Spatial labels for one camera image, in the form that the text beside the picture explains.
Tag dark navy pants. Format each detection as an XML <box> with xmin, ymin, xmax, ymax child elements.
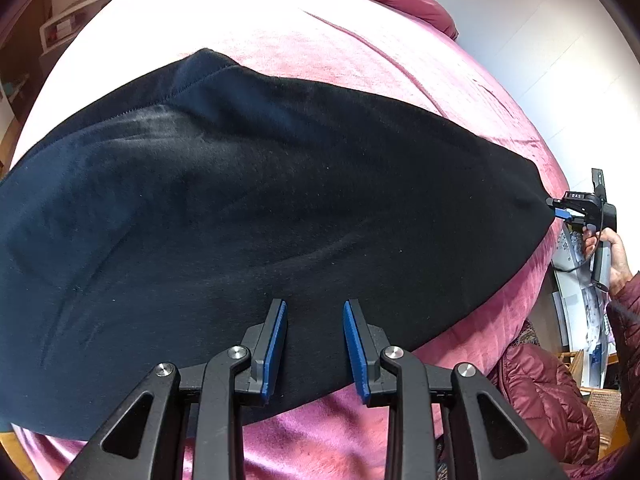
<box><xmin>0</xmin><ymin>48</ymin><xmax>558</xmax><ymax>443</ymax></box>

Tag person's right forearm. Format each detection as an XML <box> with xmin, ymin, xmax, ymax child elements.
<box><xmin>604</xmin><ymin>271</ymin><xmax>640</xmax><ymax>398</ymax></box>

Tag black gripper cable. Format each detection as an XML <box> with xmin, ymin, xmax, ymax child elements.
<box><xmin>552</xmin><ymin>240</ymin><xmax>598</xmax><ymax>275</ymax></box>

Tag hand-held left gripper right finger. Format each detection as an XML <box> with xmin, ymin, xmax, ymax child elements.
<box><xmin>342</xmin><ymin>299</ymin><xmax>569</xmax><ymax>480</ymax></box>

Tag white open shelf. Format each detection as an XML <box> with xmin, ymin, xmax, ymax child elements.
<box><xmin>36</xmin><ymin>0</ymin><xmax>117</xmax><ymax>55</ymax></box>

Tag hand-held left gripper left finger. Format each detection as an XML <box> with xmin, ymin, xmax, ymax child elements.
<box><xmin>59</xmin><ymin>299</ymin><xmax>289</xmax><ymax>480</ymax></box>

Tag person's right hand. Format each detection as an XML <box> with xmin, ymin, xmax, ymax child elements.
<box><xmin>582</xmin><ymin>227</ymin><xmax>640</xmax><ymax>307</ymax></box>

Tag person's maroon puffer jacket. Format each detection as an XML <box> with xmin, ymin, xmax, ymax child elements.
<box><xmin>435</xmin><ymin>337</ymin><xmax>640</xmax><ymax>480</ymax></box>

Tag pink fleece blanket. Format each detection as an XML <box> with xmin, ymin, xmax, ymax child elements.
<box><xmin>10</xmin><ymin>0</ymin><xmax>576</xmax><ymax>480</ymax></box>

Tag wicker chair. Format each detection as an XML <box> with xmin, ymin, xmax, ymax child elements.
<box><xmin>559</xmin><ymin>349</ymin><xmax>632</xmax><ymax>443</ymax></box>

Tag stack of papers and books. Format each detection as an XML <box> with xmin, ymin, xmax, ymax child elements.
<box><xmin>551</xmin><ymin>220</ymin><xmax>622</xmax><ymax>358</ymax></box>

